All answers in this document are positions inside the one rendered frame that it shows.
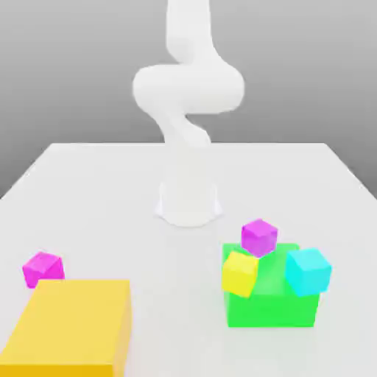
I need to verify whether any small purple cube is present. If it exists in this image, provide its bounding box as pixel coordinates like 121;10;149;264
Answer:
240;218;278;259

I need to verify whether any small yellow cube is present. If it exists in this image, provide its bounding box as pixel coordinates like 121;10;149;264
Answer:
221;250;260;298

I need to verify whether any small cyan cube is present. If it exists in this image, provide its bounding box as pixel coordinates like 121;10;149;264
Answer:
284;247;333;297

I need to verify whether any small magenta cube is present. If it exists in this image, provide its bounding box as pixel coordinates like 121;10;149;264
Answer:
21;250;66;289

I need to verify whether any large green box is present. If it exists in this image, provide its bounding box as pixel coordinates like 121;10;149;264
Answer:
222;242;321;328

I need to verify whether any large yellow box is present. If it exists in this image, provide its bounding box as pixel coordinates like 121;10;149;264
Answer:
0;278;132;377

